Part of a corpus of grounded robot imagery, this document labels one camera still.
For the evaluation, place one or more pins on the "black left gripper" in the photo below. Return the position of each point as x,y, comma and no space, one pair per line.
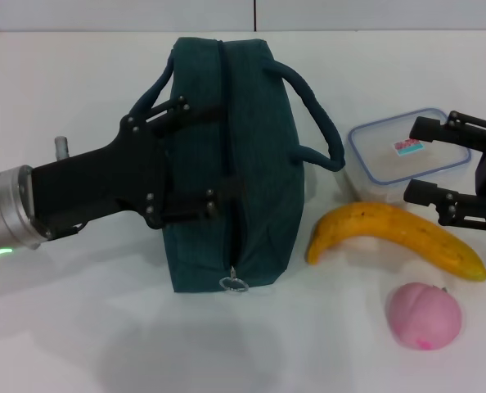
95,180

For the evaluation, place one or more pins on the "clear container with blue lid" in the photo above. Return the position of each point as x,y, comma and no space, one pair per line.
386,147

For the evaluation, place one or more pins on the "dark teal fabric bag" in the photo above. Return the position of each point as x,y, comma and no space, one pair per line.
263,163

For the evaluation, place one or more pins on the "yellow banana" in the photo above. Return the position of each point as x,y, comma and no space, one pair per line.
390,223

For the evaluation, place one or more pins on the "pink peach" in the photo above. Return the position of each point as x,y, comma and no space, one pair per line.
423,315

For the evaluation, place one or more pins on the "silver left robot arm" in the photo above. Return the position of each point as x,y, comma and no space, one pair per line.
5,204

